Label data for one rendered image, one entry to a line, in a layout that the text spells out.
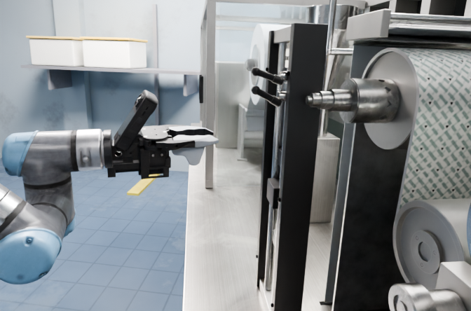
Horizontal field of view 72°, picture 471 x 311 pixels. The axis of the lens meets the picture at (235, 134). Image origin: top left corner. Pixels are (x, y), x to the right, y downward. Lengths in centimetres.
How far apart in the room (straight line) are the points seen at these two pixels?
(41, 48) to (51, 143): 331
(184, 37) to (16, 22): 203
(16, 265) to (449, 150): 58
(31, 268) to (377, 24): 56
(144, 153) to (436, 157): 46
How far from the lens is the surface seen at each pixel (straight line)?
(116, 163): 64
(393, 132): 50
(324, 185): 101
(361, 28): 53
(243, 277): 81
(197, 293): 77
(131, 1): 403
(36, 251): 52
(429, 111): 47
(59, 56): 379
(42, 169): 63
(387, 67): 52
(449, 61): 51
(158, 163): 63
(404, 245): 50
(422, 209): 46
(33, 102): 473
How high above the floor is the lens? 139
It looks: 14 degrees down
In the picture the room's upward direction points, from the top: 2 degrees clockwise
